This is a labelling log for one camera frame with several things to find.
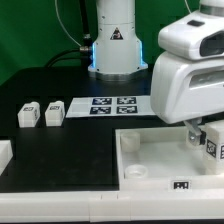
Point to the white left bracket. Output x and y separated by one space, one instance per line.
6 154

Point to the tag sheet with markers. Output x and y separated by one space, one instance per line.
110 106

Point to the white front rail fixture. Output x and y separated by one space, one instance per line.
111 206

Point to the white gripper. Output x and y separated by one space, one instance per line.
188 77

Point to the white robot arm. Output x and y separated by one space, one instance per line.
117 52

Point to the white square table top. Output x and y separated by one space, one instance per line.
161 159

